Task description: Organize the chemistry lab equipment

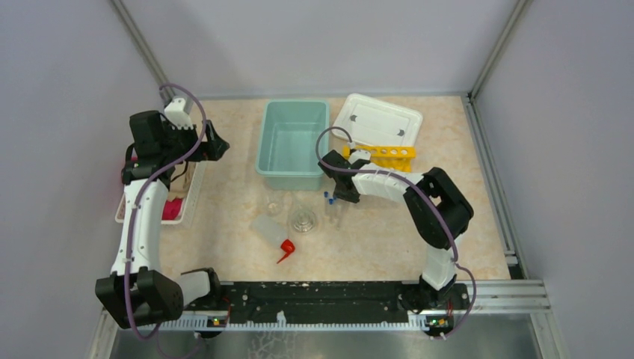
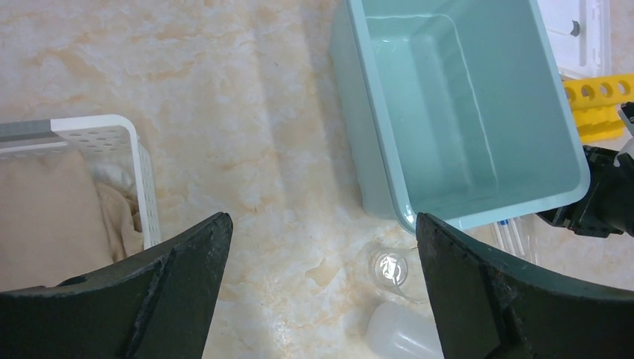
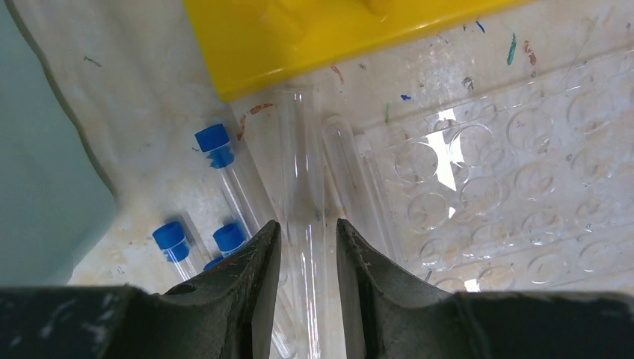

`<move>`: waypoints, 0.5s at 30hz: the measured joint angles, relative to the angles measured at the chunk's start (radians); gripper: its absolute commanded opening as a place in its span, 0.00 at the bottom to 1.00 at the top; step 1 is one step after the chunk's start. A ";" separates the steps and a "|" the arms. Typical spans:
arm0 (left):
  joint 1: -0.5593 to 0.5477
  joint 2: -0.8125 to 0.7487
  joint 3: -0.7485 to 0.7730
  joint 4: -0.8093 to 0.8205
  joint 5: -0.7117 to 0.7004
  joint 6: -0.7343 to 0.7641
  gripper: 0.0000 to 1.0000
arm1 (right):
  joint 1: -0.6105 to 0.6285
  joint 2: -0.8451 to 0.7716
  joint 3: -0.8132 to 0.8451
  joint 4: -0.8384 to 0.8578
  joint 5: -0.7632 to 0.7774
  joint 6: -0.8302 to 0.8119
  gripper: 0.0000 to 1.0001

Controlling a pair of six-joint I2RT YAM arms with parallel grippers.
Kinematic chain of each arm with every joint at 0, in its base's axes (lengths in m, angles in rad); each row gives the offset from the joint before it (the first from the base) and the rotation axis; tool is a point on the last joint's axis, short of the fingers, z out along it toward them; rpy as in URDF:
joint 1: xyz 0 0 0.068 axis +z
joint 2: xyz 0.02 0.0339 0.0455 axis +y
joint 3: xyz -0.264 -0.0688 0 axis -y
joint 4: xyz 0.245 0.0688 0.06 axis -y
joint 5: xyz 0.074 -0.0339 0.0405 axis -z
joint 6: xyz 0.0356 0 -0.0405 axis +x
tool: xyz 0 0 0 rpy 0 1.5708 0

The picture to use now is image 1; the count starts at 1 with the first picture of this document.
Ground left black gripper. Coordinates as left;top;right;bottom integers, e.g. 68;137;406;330
161;118;229;163

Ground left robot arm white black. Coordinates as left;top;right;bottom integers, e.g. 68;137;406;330
95;110;230;329

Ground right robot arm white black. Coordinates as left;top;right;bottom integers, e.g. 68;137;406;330
318;150;474;310

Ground blue capped tube right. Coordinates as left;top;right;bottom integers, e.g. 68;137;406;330
331;197;345;230

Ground blue capped tube middle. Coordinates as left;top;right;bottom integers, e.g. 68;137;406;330
327;198;336;224

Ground white perforated basket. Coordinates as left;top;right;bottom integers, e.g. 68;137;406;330
114;163;207;227

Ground beige cloth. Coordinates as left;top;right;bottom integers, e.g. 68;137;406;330
167;173;191;201

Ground glass erlenmeyer flask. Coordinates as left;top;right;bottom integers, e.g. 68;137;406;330
289;209;318;233

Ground glass funnel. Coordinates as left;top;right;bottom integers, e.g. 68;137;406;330
284;191;306;221

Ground yellow test tube rack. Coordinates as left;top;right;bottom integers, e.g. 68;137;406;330
342;145;416;172

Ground teal plastic tub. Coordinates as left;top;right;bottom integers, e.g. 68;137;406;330
255;99;330;191

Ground pink cloth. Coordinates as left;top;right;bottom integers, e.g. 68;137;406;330
161;198;183;221

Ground white plastic lid tray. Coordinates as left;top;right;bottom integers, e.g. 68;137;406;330
332;93;423;147

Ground small glass beaker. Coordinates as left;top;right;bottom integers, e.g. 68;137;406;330
265;192;285;217

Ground wash bottle red cap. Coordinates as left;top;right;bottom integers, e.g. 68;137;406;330
250;215;296;264

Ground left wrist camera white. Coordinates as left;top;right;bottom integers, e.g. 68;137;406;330
164;96;194;130

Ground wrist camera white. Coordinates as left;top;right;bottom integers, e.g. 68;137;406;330
164;96;194;130
348;142;372;164

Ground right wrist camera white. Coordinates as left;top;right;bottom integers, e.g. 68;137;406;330
348;142;372;164

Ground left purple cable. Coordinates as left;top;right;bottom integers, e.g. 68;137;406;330
123;83;208;343

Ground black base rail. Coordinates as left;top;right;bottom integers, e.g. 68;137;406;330
198;280;470;325

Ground white cable duct strip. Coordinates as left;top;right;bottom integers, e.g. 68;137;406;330
161;314;449;332

